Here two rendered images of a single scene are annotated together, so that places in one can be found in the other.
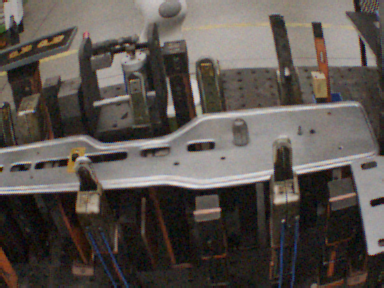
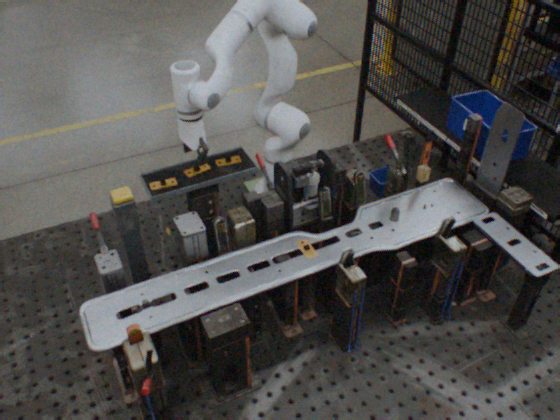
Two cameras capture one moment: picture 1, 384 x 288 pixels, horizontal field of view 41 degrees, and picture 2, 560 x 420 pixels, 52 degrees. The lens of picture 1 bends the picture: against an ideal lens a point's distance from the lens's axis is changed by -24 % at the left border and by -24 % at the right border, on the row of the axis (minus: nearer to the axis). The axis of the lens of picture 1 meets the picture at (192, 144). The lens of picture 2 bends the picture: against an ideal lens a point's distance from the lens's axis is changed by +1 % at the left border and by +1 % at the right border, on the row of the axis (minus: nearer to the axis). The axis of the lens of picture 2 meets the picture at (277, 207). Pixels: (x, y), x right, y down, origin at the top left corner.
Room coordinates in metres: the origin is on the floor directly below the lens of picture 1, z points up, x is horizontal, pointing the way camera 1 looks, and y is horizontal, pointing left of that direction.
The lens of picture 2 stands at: (-0.02, 1.01, 2.29)
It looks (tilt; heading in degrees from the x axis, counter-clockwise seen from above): 41 degrees down; 329
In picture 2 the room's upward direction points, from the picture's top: straight up
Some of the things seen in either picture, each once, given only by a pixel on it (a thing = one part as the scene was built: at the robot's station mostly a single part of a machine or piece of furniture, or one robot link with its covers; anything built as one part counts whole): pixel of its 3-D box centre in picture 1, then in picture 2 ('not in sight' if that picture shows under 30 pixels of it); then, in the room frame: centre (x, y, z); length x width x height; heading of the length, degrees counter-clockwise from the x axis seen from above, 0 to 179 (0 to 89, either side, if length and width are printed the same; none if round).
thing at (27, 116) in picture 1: (43, 163); (243, 257); (1.21, 0.39, 0.89); 0.13 x 0.11 x 0.38; 174
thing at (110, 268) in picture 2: not in sight; (118, 299); (1.27, 0.82, 0.88); 0.11 x 0.10 x 0.36; 174
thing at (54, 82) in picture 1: (64, 144); (253, 238); (1.27, 0.32, 0.90); 0.05 x 0.05 x 0.40; 84
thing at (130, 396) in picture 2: not in sight; (121, 350); (1.10, 0.87, 0.84); 0.18 x 0.06 x 0.29; 174
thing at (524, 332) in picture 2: (373, 284); (526, 298); (0.61, -0.33, 0.84); 0.11 x 0.06 x 0.29; 174
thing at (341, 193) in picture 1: (336, 239); (467, 268); (0.80, -0.27, 0.84); 0.11 x 0.10 x 0.28; 174
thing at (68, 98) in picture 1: (84, 149); (271, 238); (1.24, 0.26, 0.89); 0.13 x 0.11 x 0.38; 174
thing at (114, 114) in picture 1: (130, 120); (303, 215); (1.24, 0.13, 0.94); 0.18 x 0.13 x 0.49; 84
